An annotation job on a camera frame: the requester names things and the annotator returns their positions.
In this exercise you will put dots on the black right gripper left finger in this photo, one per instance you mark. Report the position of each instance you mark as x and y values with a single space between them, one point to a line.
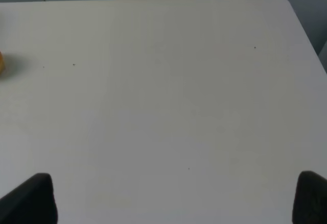
32 201

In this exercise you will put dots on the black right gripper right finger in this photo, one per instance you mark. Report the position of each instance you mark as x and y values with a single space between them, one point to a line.
310 199

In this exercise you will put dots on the orange round bread bun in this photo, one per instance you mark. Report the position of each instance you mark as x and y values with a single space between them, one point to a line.
2 63

